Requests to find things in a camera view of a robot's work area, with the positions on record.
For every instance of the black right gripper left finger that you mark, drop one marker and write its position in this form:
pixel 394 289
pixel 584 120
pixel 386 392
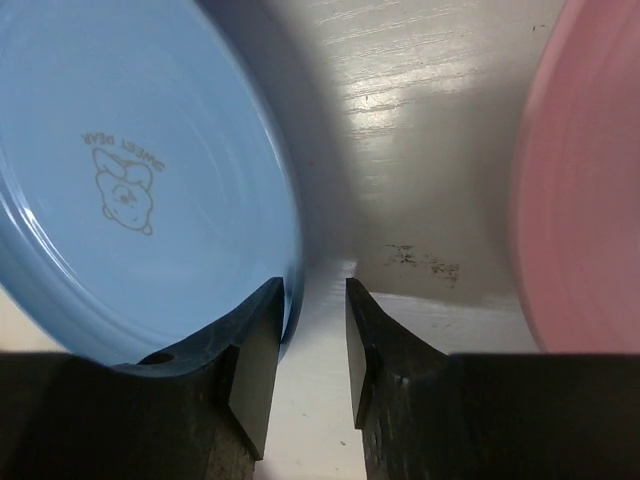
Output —
pixel 198 409

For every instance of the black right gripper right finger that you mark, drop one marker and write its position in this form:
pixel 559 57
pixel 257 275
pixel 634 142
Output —
pixel 424 414

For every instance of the blue plate with bear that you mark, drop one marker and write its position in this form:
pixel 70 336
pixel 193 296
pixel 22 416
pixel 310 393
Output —
pixel 145 192

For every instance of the pink plate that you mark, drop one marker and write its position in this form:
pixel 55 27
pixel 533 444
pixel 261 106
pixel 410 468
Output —
pixel 574 216

